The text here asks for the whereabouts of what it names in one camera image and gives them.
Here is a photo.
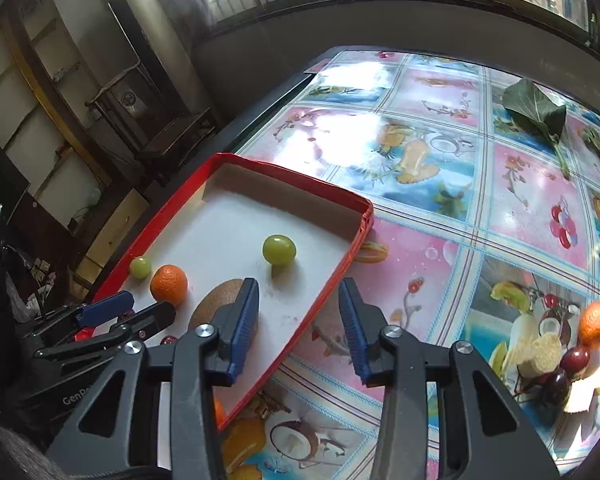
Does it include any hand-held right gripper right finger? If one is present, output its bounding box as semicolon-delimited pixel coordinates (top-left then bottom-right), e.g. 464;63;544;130
337;277;562;480

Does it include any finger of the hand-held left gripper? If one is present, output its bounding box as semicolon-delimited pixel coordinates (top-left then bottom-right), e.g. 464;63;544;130
20;290;133;346
32;301;177;361

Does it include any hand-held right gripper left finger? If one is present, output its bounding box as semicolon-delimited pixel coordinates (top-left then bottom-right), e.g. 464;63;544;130
45;277;261;480

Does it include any brown kiwi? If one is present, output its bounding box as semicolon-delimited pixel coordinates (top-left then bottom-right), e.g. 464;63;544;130
187;278;258;341

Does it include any red cardboard tray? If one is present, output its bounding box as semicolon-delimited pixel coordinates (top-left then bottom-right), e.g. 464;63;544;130
91;152;374;433

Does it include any black television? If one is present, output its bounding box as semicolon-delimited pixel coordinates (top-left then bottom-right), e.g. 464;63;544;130
0;122;31;211

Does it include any broad green leaf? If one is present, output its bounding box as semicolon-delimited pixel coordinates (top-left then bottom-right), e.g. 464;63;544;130
501;77;573;181

